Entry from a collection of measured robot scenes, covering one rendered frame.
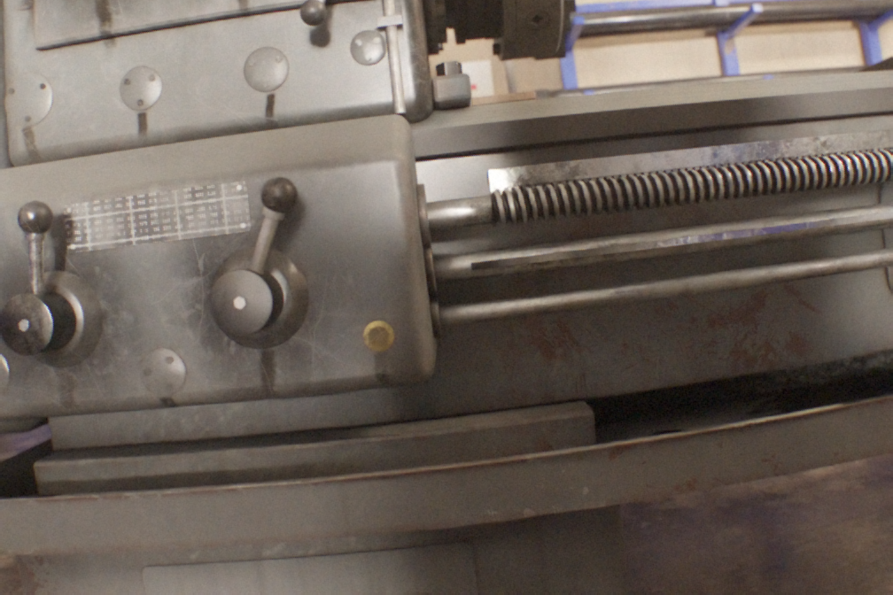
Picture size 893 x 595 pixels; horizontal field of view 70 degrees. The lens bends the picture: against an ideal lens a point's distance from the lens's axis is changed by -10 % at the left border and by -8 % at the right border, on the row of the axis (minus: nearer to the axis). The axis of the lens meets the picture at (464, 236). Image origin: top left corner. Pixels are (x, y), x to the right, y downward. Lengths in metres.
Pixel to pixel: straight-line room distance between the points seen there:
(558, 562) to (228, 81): 0.69
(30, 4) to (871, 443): 1.13
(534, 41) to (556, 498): 0.67
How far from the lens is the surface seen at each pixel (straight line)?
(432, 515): 0.73
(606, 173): 0.86
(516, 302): 0.78
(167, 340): 0.75
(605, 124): 0.87
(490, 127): 0.85
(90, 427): 1.00
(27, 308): 0.75
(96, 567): 0.97
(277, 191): 0.63
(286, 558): 0.88
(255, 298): 0.65
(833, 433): 0.82
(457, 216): 0.77
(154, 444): 0.97
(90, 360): 0.79
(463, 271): 0.77
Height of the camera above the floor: 0.68
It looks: 1 degrees up
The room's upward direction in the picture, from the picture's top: 7 degrees counter-clockwise
